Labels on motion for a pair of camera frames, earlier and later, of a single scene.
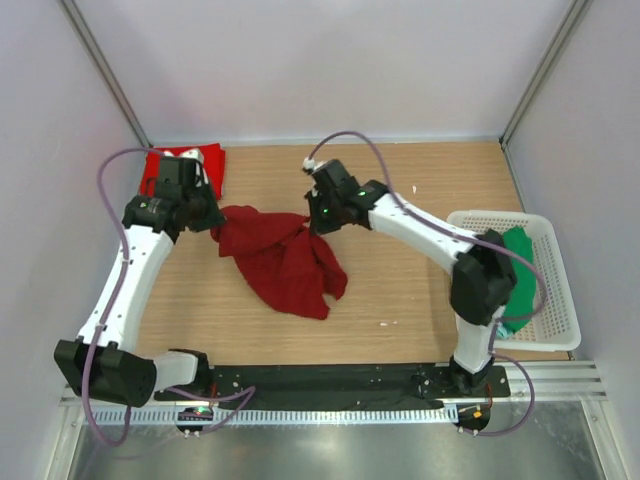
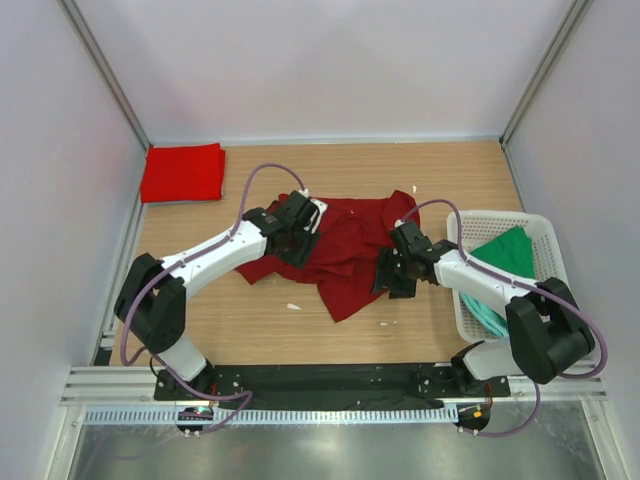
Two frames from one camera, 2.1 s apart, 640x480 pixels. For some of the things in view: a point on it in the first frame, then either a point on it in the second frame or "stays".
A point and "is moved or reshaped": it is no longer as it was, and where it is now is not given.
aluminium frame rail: (555, 381) stays
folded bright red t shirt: (214, 162) stays
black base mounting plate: (338, 386) stays
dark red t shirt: (295, 265) is moved or reshaped
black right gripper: (316, 215) → (392, 275)
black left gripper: (208, 216) → (304, 245)
